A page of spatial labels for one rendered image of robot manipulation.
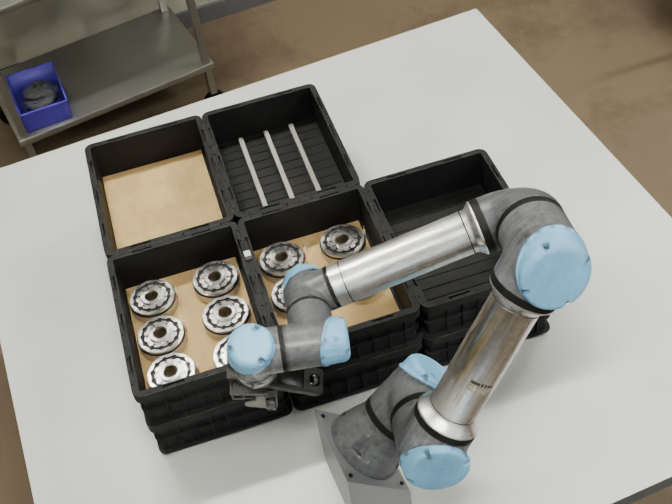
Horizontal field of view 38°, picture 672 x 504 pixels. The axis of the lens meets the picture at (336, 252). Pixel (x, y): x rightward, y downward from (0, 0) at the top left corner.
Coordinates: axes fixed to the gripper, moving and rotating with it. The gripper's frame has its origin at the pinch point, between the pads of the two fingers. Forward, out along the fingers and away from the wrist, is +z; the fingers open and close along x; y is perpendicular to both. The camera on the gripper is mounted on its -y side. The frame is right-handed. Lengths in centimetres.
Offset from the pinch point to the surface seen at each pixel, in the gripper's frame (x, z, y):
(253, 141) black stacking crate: -74, 47, 10
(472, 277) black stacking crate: -29, 22, -42
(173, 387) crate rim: -1.8, 7.0, 20.4
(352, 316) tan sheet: -20.0, 21.4, -15.0
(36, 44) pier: -178, 172, 111
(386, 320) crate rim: -15.4, 7.8, -21.6
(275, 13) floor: -207, 195, 14
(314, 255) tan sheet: -36.7, 29.5, -6.7
